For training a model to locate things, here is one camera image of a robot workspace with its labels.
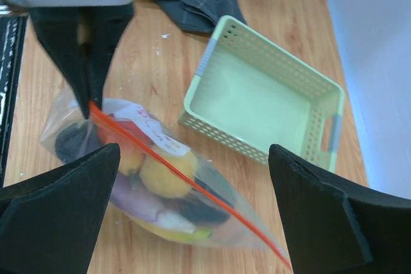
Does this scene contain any light green plastic basket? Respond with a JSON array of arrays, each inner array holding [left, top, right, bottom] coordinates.
[[179, 15, 345, 171]]

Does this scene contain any clear zip top bag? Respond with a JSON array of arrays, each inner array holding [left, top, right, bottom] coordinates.
[[40, 88, 290, 264]]

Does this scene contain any dark fake avocado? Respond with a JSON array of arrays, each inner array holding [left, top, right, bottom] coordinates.
[[173, 161, 235, 227]]

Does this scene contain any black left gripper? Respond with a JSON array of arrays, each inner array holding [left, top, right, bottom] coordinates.
[[3, 0, 134, 119]]

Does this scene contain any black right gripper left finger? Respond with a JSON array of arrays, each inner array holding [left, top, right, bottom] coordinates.
[[1, 144, 120, 274]]

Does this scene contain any purple fake eggplant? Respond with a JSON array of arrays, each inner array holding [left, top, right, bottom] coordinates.
[[110, 173, 196, 234]]

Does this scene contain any yellow fake banana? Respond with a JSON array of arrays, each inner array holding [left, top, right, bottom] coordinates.
[[133, 219, 213, 244]]

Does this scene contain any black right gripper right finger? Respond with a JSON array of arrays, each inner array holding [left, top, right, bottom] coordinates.
[[268, 144, 410, 273]]

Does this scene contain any orange fake peach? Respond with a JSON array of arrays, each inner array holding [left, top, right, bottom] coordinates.
[[97, 114, 153, 176]]

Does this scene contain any yellow fake orange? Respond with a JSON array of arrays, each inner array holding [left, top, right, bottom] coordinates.
[[139, 146, 198, 198]]

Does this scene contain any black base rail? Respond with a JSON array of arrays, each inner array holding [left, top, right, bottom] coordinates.
[[1, 4, 28, 184]]

